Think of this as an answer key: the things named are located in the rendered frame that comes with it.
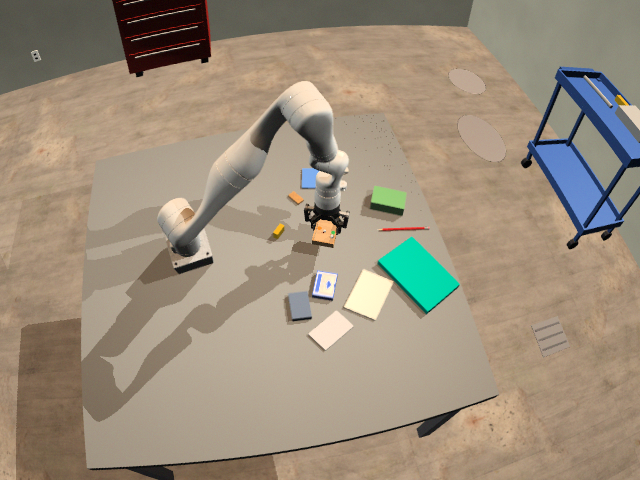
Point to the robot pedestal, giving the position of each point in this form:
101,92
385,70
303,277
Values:
195,260

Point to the cream paper pad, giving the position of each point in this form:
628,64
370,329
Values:
368,294

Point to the dark red drawer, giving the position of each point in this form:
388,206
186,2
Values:
166,46
162,29
160,11

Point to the pale white pad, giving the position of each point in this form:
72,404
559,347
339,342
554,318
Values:
330,330

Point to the teal green book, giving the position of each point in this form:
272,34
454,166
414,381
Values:
417,275

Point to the grey rod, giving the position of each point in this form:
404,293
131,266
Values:
597,91

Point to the yellow block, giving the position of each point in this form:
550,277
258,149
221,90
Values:
278,230

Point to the red pencil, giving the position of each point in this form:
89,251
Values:
405,228

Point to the green block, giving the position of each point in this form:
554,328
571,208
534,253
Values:
388,198

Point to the blue flat pad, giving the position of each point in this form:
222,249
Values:
309,178

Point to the small yellow box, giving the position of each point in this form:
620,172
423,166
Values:
621,100

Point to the blue wheeled cart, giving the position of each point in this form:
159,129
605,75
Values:
570,170

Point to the white wall outlet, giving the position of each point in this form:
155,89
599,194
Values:
35,55

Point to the dark red drawer cabinet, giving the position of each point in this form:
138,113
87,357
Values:
205,30

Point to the grey table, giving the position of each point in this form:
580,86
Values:
250,390

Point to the blue white card box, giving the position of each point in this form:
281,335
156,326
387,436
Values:
325,285

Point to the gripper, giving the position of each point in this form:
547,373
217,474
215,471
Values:
327,210

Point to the covered wooden puzzle box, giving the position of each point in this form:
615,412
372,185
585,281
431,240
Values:
322,238

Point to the orange wooden domino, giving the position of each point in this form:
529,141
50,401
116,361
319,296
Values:
296,198

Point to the slate grey book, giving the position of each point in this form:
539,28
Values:
299,306

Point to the beige box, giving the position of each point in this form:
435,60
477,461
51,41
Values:
631,120

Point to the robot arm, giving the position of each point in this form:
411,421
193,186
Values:
240,165

